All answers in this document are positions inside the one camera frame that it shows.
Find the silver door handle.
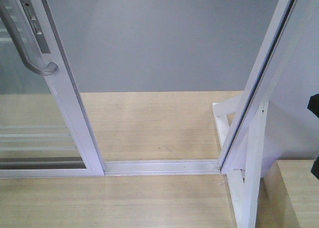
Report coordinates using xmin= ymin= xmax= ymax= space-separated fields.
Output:
xmin=0 ymin=1 xmax=58 ymax=76

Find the white door frame post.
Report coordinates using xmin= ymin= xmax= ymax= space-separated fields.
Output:
xmin=219 ymin=0 xmax=319 ymax=174

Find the light wooden block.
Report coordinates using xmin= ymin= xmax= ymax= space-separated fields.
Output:
xmin=263 ymin=160 xmax=319 ymax=228

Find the silver door lock plate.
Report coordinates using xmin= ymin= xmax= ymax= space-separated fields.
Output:
xmin=22 ymin=2 xmax=51 ymax=54

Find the aluminium floor track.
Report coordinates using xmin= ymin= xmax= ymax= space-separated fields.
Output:
xmin=105 ymin=159 xmax=220 ymax=176

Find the white triangular support bracket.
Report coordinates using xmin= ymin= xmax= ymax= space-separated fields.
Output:
xmin=212 ymin=95 xmax=268 ymax=228

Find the white framed sliding glass door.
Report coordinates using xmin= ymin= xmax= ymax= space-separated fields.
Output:
xmin=0 ymin=0 xmax=105 ymax=178

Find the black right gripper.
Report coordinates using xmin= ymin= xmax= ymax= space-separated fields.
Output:
xmin=307 ymin=94 xmax=319 ymax=118

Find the light plywood base board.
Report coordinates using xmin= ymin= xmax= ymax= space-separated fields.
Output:
xmin=0 ymin=91 xmax=238 ymax=228

